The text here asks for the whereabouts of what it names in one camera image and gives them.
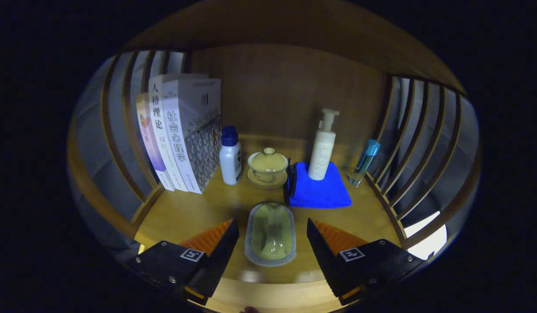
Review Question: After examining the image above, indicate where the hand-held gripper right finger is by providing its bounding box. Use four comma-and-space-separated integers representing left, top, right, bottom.
307, 218, 425, 306

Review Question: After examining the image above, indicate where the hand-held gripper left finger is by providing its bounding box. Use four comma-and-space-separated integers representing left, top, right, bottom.
128, 219, 240, 305

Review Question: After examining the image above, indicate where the green soap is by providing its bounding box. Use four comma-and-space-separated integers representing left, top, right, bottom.
244, 202, 297, 267

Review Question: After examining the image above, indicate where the wooden countertop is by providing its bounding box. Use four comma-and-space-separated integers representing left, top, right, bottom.
133, 135, 404, 313

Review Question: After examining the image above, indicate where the wooden cabinet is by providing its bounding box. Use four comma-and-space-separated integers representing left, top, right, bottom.
67, 0, 482, 313

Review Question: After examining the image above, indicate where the blue folded cloth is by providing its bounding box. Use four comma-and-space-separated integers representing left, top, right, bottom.
286, 162, 352, 209

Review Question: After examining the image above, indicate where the white bottle with blue cap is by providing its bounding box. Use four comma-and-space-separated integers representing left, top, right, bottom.
219, 126, 243, 186

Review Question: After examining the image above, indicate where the yellow lidded teacup with saucer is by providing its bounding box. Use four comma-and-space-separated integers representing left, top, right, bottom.
247, 147, 290, 189

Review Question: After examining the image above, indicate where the white pump bottle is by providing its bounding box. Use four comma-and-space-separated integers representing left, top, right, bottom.
307, 109, 340, 181

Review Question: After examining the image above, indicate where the clear bottle with teal cap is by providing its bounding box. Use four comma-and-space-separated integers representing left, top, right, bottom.
349, 139, 381, 187

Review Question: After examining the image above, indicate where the purple spine book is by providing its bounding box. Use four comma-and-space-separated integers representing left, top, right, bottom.
136, 92, 175, 192

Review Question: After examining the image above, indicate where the tall white book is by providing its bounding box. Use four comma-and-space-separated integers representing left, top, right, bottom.
148, 73, 208, 193

